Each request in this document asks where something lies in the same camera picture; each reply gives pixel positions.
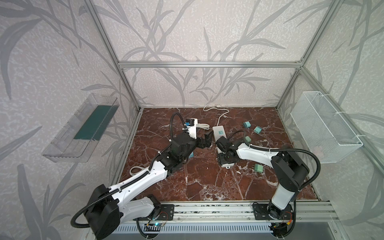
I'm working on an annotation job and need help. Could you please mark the green charger plug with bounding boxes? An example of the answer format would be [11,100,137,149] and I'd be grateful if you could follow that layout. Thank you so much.
[244,136,252,145]
[254,164,264,173]

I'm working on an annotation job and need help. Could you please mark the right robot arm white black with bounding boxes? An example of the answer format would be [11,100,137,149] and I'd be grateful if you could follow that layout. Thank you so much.
[215,136,321,219]

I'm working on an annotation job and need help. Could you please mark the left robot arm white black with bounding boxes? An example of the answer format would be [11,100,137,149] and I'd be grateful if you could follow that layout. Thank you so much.
[71,131,214,240]

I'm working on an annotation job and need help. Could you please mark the teal charger plug far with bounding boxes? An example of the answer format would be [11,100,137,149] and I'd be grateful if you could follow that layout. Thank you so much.
[243,121,251,129]

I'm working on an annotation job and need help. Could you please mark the teal charger plug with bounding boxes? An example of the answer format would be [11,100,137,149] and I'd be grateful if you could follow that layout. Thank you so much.
[243,121,251,129]
[254,126,263,134]

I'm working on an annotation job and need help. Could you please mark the teal charger plug right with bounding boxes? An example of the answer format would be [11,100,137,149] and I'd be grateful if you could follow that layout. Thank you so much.
[254,126,263,134]

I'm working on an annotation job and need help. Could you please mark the coiled white cable teal strip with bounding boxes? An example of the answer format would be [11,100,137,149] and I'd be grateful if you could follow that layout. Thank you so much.
[197,124,210,130]

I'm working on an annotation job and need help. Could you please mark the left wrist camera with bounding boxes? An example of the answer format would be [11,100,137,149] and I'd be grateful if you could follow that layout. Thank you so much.
[183,118,198,139]

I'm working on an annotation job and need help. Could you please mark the white cable of long strip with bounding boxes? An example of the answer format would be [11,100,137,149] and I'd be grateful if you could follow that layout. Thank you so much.
[202,104,230,127]

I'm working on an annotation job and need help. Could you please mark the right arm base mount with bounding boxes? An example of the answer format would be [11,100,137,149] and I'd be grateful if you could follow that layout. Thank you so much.
[252,202,294,221]

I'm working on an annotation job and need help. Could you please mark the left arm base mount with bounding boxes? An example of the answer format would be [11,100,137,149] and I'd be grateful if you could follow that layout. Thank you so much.
[143,204,175,221]

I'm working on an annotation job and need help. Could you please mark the aluminium frame rail front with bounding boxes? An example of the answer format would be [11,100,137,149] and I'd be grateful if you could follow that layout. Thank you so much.
[86,201,340,224]

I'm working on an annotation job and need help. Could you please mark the white wire mesh basket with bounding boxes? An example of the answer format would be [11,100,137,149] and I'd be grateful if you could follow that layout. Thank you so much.
[291,91,364,164]

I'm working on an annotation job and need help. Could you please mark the clear plastic wall tray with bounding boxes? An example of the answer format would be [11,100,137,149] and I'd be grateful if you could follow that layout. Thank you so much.
[42,94,120,163]

